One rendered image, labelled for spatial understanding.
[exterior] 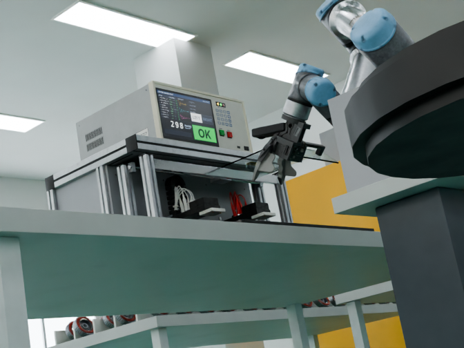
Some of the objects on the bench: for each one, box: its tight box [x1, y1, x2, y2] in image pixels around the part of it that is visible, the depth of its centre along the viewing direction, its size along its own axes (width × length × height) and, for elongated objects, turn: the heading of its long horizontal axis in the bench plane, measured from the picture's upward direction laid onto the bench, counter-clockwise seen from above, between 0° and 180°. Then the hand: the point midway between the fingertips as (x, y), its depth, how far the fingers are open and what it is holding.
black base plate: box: [233, 219, 374, 231], centre depth 263 cm, size 47×64×2 cm
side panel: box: [47, 166, 111, 214], centre depth 266 cm, size 28×3×32 cm, turn 16°
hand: (265, 181), depth 249 cm, fingers open, 13 cm apart
